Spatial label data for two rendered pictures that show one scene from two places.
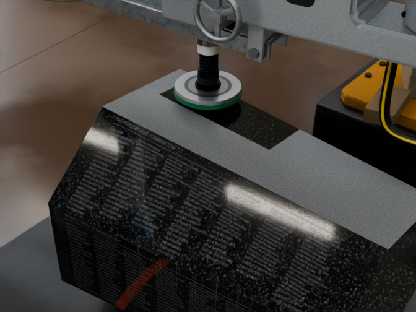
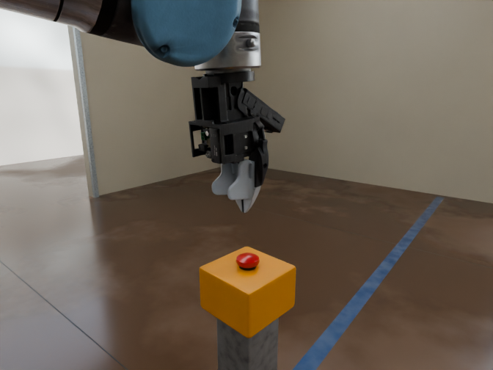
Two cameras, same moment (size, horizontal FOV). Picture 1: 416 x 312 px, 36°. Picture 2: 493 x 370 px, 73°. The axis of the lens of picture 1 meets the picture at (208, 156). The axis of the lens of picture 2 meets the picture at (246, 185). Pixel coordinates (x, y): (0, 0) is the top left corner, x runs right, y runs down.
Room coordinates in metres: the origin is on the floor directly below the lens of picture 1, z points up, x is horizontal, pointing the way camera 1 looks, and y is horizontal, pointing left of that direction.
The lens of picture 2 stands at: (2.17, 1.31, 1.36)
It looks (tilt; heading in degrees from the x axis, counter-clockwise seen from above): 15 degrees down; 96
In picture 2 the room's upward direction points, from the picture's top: straight up
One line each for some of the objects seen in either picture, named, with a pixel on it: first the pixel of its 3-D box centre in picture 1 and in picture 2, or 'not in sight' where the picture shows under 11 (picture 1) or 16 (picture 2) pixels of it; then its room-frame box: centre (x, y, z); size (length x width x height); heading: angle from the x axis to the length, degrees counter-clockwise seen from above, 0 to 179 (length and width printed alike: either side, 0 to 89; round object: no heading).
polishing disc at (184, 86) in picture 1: (208, 86); not in sight; (1.77, 0.00, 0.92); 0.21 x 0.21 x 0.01
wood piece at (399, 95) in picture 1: (387, 104); not in sight; (1.86, -0.61, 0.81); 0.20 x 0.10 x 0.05; 150
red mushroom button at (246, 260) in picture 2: not in sight; (247, 260); (2.12, 1.82, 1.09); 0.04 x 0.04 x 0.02
